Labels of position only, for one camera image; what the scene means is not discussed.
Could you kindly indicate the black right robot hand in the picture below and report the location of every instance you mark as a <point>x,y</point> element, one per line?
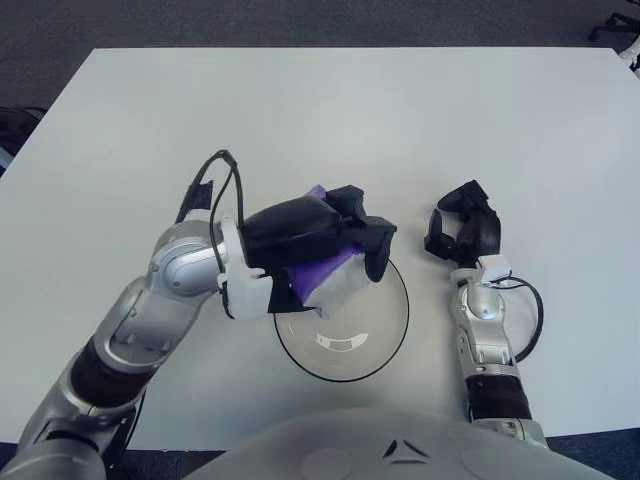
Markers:
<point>487,230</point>

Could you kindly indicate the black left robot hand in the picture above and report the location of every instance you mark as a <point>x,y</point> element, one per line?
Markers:
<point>295,230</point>

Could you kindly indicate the purple tissue paper pack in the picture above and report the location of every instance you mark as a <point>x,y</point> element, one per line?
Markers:
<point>320,277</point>

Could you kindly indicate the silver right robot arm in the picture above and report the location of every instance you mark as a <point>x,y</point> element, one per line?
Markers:
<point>485,340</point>

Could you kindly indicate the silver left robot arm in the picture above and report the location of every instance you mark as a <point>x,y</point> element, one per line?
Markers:
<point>175,260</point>

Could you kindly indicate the white plate black rim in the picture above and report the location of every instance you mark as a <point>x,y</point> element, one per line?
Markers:
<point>370,325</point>

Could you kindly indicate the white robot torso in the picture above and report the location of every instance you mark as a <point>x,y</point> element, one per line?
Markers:
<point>325,450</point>

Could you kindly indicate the black office chair base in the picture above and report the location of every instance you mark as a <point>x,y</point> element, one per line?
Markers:
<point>617,21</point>

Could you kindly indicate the black bag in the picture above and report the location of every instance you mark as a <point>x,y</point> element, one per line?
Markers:
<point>17,122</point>

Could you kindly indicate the pale grey floor object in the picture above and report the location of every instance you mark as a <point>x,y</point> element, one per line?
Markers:
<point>4,160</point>

